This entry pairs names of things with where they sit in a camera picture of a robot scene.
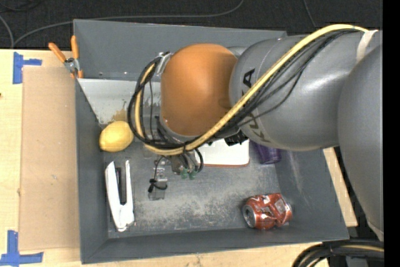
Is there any grey metal bin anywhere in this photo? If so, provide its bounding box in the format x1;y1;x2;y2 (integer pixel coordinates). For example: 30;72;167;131
72;19;351;264

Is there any white flat box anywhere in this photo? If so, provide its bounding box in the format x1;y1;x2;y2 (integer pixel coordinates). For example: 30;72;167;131
196;138;251;168

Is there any black cylinder on white bracket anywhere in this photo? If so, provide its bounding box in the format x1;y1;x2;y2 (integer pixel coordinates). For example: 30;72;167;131
223;133;249;147

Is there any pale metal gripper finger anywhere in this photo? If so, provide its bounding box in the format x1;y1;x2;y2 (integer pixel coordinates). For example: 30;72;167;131
152;166;167;186
147;183;168;201

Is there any yellow lemon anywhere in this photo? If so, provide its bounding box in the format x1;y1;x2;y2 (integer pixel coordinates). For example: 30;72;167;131
99;120;135;153

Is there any purple plastic object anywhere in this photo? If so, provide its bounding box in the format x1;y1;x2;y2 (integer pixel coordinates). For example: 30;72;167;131
251;140;283;165

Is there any crushed red can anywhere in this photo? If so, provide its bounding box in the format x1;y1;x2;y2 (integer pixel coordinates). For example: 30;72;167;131
241;193;294;231

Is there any brown cardboard board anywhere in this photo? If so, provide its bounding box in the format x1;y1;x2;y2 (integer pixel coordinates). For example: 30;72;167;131
17;66;81;253

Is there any white stapler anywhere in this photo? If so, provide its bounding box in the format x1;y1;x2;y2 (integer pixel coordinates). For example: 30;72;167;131
104;159;136;233

